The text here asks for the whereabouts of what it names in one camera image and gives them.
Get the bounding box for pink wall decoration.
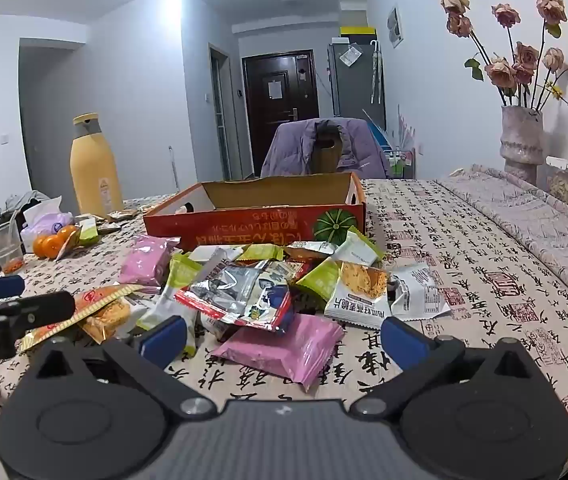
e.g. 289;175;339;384
397;104;416;147

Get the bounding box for purple puffer jacket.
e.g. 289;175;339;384
261;117;391;179

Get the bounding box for dried pink roses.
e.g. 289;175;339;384
440;0;568;109

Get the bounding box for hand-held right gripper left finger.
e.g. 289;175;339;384
29;316;216;418

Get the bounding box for white tissue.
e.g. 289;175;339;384
23;197;63;226

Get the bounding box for clear plastic cup with straw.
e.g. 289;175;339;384
0;209;26;275

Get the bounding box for interior glass door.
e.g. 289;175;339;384
208;42;231;181

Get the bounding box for white green-cornered snack packet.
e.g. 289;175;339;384
334;225;386;267

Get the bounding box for pink textured vase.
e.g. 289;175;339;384
500;105;544;186

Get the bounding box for plastic sheet on refrigerator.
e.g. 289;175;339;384
338;45;363;67

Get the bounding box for yellow bottle with grey cap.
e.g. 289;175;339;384
70;113;125;217

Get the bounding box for orange cardboard box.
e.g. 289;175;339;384
143;172;366;252

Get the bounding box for framed wall picture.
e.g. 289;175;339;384
387;6;405;49

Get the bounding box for glass jar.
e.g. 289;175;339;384
546;157;568;211

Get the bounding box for pile of clothes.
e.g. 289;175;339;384
0;190;51;221

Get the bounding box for dark brown entrance door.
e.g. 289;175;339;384
242;51;321;175

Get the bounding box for yellow-green snack packet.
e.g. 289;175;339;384
236;242;285;262

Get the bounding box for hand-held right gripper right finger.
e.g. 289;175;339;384
350;316;550;418

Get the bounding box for cluttered storage rack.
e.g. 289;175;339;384
362;108;417;179

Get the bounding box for pink snack packet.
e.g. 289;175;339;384
118;235;181;288
211;312;345;392

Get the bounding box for grey refrigerator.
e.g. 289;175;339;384
327;40;386;122

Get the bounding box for brown wooden chair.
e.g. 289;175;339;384
314;119;345;175

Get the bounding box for silver red-edged snack packet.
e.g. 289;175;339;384
174;260;295;334

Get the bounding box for purple plastic bag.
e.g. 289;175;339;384
20;212;75;247

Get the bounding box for white orange-edged snack packet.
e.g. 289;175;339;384
56;232;83;261

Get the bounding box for folded grey patterned blanket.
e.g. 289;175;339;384
436;162;568;326

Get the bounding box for white cracker snack packet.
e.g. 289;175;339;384
324;260;390;331

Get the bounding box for orange gold cracker packet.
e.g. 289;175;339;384
19;284;145;356

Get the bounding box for long green white snack packet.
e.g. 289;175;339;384
78;222;101;247

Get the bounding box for white text-printed snack packet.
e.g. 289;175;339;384
389;262;452;322

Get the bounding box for white folded umbrella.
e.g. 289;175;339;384
369;40;383;106

